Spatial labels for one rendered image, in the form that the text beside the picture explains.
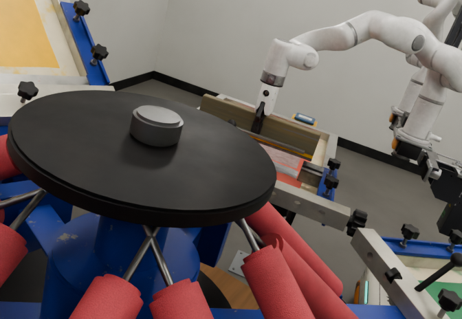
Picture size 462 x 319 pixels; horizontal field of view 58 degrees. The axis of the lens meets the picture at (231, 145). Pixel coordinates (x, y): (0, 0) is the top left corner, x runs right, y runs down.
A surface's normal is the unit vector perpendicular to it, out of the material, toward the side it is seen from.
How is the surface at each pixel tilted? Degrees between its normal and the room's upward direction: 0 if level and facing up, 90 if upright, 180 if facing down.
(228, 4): 90
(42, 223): 0
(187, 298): 32
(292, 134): 90
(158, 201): 0
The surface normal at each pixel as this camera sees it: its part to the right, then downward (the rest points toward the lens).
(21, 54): 0.58, -0.52
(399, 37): 0.30, 0.50
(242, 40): -0.28, 0.30
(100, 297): -0.06, -0.66
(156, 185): 0.27, -0.89
